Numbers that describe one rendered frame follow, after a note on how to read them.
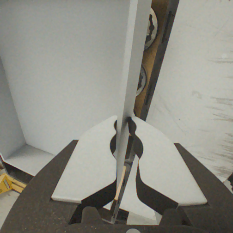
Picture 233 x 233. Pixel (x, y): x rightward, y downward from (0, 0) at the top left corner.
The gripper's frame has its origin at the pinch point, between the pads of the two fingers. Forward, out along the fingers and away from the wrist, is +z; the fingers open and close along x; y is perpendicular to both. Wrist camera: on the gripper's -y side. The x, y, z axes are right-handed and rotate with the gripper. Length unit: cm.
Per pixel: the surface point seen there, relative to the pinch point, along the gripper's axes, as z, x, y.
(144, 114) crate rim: 14.6, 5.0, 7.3
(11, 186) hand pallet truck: 175, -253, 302
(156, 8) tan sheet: 24.6, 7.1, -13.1
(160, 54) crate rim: 14.3, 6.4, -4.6
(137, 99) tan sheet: 25.1, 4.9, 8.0
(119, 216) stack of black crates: 65, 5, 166
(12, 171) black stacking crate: 34, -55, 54
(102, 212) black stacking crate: 20, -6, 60
